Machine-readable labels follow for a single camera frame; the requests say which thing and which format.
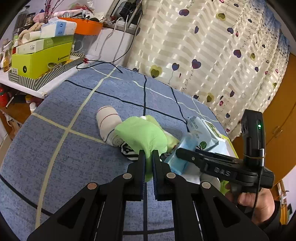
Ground purple dried flower branches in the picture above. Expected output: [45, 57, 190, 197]
[44, 0, 64, 23]

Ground striped tray box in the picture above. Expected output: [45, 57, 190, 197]
[8, 52, 86, 91]

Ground wet wipes pack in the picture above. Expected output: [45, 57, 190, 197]
[187, 116, 227, 154]

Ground white blue tissue box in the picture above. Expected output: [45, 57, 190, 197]
[40, 19, 77, 39]

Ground white bandage cloth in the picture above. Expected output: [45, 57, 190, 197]
[96, 105, 123, 147]

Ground orange storage bin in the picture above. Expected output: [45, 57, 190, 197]
[59, 18, 103, 36]

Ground white green long box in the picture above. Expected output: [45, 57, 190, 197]
[16, 35, 74, 54]

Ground blue face mask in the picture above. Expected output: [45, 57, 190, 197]
[165, 133, 198, 175]

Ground light green cloth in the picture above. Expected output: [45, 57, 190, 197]
[115, 115, 180, 182]

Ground lime green cardboard box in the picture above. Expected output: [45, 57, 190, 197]
[11, 42, 72, 79]

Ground black cable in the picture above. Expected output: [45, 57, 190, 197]
[76, 9, 144, 74]

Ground green lidded white box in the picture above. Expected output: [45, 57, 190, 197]
[217, 136, 239, 195]

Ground heart pattern curtain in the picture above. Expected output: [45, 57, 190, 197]
[127, 1, 290, 139]

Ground person right hand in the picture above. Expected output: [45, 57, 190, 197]
[237, 188, 277, 225]

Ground wooden wardrobe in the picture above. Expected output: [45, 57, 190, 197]
[231, 53, 296, 186]

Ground white mint sock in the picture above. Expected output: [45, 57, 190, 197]
[182, 163, 221, 190]

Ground black white striped sock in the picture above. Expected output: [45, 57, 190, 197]
[119, 142, 138, 162]

